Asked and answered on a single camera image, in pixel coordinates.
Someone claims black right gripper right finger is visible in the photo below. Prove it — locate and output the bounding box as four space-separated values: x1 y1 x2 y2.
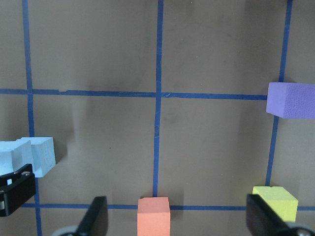
246 194 290 236

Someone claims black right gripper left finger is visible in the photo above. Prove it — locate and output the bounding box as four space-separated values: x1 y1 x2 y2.
76 196 109 236

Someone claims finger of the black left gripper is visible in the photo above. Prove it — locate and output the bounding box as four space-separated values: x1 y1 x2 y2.
0 164 36 217

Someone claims light blue block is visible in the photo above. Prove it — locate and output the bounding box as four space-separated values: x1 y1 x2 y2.
21 137 56 178
0 140 34 175

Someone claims yellow block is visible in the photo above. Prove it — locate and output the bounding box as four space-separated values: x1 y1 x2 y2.
252 186 298 222

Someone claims orange block near base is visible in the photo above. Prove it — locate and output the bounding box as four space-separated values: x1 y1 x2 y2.
137 197 171 236

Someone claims purple block right side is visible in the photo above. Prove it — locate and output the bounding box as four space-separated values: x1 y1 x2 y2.
266 82 315 119

